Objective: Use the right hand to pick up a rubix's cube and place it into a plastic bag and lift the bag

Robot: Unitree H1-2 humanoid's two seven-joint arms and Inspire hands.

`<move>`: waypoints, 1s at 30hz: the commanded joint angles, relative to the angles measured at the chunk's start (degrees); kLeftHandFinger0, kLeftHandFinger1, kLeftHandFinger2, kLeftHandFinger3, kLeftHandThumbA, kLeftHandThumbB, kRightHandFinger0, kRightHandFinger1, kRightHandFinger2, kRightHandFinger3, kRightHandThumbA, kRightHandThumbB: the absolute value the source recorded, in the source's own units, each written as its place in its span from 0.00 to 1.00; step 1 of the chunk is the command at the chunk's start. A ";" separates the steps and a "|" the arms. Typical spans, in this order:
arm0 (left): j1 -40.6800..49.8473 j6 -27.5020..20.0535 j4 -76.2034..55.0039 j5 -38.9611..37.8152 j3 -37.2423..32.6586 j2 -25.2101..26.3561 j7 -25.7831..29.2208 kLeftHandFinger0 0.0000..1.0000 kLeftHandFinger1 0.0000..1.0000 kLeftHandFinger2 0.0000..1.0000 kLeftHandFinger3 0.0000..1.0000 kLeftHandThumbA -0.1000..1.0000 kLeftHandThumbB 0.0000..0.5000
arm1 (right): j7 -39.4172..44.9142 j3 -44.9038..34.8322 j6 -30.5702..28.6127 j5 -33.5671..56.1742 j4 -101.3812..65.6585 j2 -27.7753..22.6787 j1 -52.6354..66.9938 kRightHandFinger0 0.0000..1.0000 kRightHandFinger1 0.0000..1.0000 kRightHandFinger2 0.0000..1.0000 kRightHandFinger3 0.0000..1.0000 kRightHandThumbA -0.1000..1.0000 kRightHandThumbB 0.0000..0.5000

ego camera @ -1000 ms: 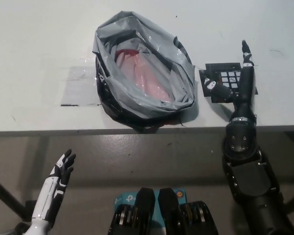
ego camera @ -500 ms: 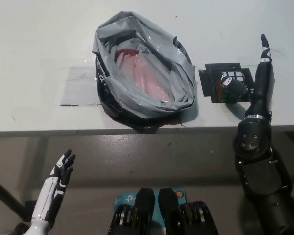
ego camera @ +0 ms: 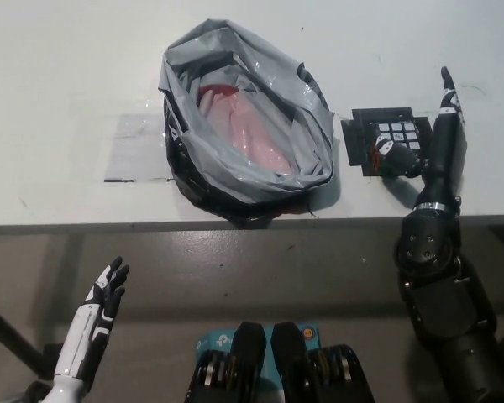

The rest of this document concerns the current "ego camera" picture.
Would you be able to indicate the black diagonal strut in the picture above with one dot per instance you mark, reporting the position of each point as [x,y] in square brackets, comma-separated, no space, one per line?
[12,336]

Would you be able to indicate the black and teal robot torso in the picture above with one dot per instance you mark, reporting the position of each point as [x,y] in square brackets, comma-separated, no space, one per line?
[285,365]

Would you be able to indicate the red plastic piece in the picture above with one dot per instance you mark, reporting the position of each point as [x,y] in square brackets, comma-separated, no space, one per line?
[216,90]

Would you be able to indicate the grey plastic bag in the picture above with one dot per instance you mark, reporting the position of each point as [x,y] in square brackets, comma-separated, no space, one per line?
[243,184]

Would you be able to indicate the clear tape patch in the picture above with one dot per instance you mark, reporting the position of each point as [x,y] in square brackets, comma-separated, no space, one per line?
[134,151]

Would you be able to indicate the black tape square marker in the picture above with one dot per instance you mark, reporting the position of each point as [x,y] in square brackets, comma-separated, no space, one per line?
[359,130]

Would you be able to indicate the white and black left hand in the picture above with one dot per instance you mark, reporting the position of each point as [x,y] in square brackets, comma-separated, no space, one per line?
[82,331]

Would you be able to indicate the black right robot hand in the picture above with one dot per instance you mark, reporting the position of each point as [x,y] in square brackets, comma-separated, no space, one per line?
[443,168]

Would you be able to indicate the rubik's cube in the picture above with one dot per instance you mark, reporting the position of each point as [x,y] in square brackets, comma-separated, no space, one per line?
[403,132]

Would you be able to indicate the pink plastic sheet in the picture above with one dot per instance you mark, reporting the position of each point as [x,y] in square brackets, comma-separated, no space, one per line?
[252,138]

